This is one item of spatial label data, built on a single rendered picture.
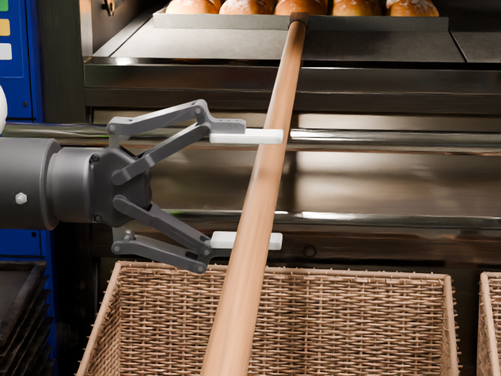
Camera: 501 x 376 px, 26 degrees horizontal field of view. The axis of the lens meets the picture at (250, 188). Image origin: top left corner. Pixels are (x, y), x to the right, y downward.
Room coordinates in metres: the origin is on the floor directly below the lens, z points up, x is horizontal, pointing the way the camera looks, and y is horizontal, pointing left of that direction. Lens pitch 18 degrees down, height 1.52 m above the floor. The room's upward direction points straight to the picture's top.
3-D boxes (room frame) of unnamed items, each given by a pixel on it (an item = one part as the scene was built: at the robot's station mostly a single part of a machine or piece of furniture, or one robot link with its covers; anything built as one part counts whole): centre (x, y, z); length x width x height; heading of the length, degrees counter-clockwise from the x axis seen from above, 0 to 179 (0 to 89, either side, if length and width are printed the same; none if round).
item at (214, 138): (1.02, 0.00, 1.24); 0.07 x 0.03 x 0.01; 85
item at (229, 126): (1.03, 0.03, 1.26); 0.05 x 0.01 x 0.03; 85
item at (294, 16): (1.97, -0.09, 1.20); 0.09 x 0.04 x 0.03; 175
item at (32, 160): (1.04, 0.22, 1.19); 0.12 x 0.06 x 0.09; 175
